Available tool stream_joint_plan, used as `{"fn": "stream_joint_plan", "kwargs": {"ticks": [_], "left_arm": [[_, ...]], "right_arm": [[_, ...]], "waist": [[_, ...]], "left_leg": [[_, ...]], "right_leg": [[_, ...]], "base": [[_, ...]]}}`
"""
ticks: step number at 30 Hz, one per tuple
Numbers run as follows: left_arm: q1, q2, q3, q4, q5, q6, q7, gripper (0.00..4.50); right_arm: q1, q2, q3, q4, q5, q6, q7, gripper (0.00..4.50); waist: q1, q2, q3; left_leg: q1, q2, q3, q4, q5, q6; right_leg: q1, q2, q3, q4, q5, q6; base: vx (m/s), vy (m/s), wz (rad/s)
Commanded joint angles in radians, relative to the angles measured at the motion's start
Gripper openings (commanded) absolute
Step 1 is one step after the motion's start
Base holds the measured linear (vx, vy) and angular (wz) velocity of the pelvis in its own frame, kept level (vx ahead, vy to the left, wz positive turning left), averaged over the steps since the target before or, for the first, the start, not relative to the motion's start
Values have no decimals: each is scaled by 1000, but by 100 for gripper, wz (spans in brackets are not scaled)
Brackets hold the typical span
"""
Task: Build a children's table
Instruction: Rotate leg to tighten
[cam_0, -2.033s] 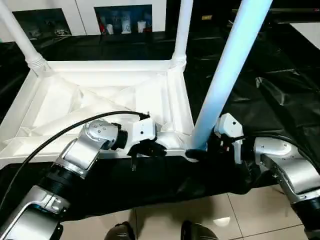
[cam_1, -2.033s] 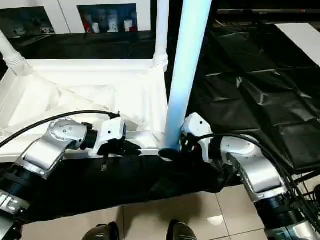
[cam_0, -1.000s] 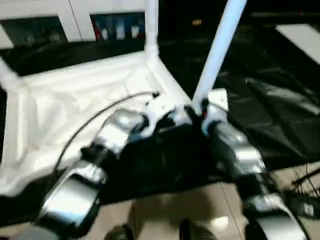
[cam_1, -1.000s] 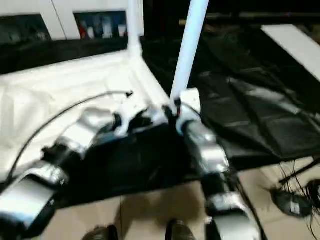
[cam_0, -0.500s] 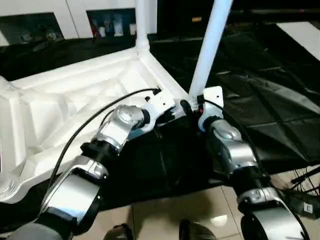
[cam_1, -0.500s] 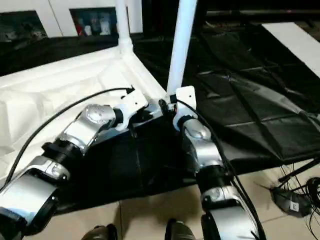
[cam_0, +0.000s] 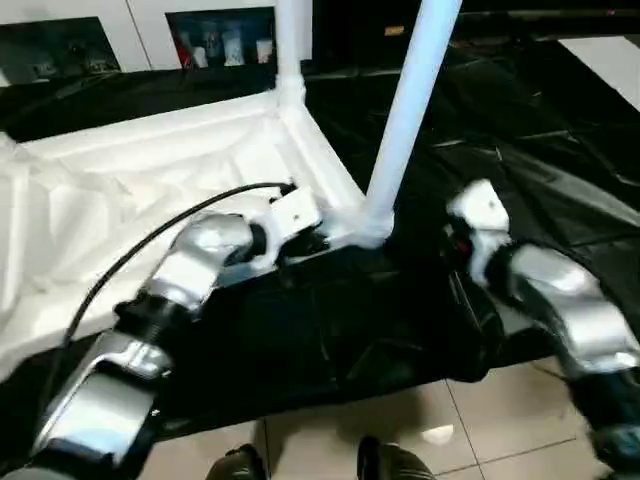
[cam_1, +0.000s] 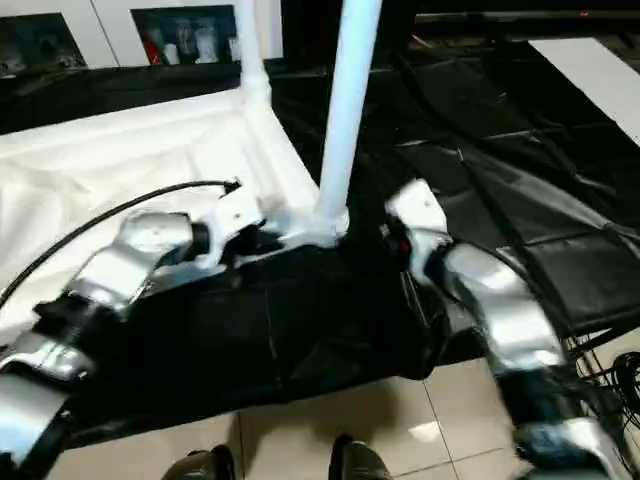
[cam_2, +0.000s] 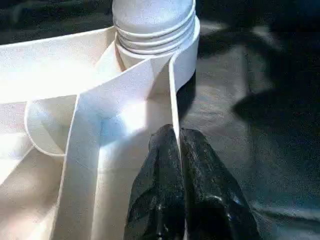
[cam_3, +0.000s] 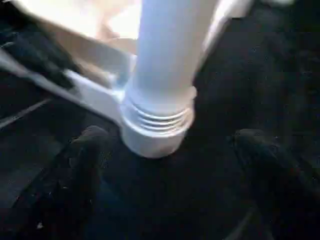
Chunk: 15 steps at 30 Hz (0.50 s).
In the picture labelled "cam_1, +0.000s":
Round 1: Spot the white plastic table leg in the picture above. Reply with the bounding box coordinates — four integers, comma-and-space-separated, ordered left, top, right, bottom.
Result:
314, 0, 385, 241
233, 0, 275, 113

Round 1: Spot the black left wrist camera cable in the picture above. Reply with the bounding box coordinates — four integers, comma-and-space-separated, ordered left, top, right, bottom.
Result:
0, 178, 243, 301

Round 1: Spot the black work mat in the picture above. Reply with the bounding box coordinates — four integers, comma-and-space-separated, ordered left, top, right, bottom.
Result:
0, 20, 640, 451

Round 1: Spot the white plastic table top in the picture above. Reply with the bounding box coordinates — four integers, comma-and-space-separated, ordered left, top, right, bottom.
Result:
0, 88, 351, 336

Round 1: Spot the black metal bar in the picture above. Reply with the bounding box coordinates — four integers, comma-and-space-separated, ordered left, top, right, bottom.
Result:
415, 8, 640, 26

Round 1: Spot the white flat panel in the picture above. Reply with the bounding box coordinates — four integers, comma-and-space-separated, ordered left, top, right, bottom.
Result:
528, 38, 640, 141

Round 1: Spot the white cabinet with glass doors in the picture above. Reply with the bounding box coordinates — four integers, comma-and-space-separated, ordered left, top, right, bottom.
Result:
0, 0, 286, 71

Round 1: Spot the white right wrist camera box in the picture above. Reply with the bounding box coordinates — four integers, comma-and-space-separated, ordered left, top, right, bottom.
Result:
384, 180, 451, 273

